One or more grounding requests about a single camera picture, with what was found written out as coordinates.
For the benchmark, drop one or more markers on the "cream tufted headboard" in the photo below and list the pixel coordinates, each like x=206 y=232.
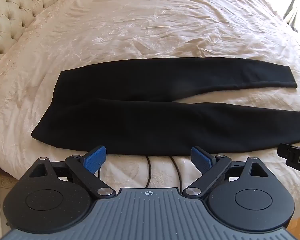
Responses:
x=12 y=12

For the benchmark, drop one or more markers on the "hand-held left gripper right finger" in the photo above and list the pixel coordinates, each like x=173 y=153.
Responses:
x=201 y=158

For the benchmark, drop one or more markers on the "cream satin bedspread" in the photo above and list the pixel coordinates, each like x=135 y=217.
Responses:
x=150 y=25

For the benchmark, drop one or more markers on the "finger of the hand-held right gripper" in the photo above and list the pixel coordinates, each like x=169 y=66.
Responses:
x=282 y=150

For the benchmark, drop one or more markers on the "black pants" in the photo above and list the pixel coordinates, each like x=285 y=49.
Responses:
x=145 y=120

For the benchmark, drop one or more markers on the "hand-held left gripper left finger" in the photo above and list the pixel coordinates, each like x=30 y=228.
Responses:
x=95 y=158

